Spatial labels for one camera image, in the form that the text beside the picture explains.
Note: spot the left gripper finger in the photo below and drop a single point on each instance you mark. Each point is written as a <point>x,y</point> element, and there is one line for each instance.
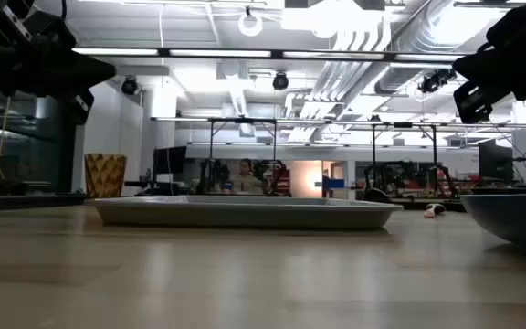
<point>101,73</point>

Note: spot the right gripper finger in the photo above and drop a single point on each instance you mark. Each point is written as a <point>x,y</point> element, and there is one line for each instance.
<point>470,68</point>

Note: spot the yellow patterned cup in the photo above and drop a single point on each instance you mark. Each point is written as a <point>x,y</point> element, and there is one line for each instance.
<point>105,176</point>

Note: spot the grey rectangular serving tray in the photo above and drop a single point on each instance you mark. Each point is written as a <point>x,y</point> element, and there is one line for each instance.
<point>245,215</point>

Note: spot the black computer monitor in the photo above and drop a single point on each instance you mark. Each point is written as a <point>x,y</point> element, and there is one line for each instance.
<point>170,160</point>
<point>495,162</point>

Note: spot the blue storage box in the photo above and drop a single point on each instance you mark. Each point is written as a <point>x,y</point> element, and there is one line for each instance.
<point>333,183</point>

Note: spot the person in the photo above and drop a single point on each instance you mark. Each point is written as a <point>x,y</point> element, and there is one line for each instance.
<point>246,180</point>

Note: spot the black hanging ceiling camera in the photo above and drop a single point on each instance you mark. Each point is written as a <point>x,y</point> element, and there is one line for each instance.
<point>433,82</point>
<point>129,86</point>
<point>280,81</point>

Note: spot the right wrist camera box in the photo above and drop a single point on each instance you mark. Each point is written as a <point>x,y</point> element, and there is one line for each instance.
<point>473,104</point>

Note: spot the silver spiral ventilation duct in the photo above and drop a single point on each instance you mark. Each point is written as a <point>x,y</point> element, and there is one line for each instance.
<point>423,41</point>

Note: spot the black background rig frame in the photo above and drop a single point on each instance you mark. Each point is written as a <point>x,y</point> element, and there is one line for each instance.
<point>211,146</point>
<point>434,151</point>

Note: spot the black frame beam with lights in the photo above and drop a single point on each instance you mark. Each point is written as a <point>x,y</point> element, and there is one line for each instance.
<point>276,54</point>

